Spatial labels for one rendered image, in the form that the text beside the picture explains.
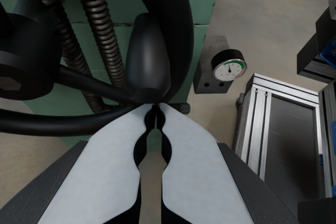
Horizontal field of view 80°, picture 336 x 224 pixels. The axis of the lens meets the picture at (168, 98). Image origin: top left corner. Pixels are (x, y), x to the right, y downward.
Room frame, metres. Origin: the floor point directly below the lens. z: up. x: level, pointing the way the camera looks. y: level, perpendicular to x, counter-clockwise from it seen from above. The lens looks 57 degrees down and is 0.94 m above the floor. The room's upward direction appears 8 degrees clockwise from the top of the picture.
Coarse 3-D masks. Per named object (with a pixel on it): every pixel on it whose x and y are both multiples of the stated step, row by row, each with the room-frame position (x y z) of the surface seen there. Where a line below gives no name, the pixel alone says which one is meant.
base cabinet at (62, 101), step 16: (80, 32) 0.27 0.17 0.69; (128, 32) 0.29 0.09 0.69; (96, 48) 0.28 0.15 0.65; (64, 64) 0.26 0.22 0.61; (96, 64) 0.27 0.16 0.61; (192, 64) 0.31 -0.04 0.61; (48, 96) 0.24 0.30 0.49; (64, 96) 0.25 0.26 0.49; (80, 96) 0.26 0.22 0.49; (176, 96) 0.31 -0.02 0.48; (48, 112) 0.24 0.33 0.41; (64, 112) 0.25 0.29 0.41; (80, 112) 0.25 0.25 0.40; (160, 144) 0.30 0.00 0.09
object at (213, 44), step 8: (208, 40) 0.38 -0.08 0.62; (216, 40) 0.39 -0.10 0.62; (224, 40) 0.39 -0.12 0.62; (208, 48) 0.36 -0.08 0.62; (216, 48) 0.36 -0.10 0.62; (224, 48) 0.36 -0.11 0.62; (200, 56) 0.33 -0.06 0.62; (208, 56) 0.33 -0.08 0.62; (200, 64) 0.30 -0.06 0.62; (208, 64) 0.31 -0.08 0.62; (200, 72) 0.29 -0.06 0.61; (208, 72) 0.29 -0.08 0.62; (192, 80) 0.32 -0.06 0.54; (200, 80) 0.28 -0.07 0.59; (208, 80) 0.29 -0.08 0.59; (216, 80) 0.29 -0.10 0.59; (232, 80) 0.30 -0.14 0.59; (200, 88) 0.28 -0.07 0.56; (208, 88) 0.29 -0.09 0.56; (216, 88) 0.29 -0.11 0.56; (224, 88) 0.29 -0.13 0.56
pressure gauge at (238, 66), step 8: (216, 56) 0.28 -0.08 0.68; (224, 56) 0.27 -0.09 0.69; (232, 56) 0.27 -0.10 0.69; (240, 56) 0.27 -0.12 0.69; (216, 64) 0.26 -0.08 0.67; (224, 64) 0.26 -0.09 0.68; (232, 64) 0.26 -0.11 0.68; (240, 64) 0.26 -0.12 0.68; (216, 72) 0.26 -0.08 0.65; (224, 72) 0.26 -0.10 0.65; (232, 72) 0.26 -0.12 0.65; (240, 72) 0.27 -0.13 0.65; (224, 80) 0.26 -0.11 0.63
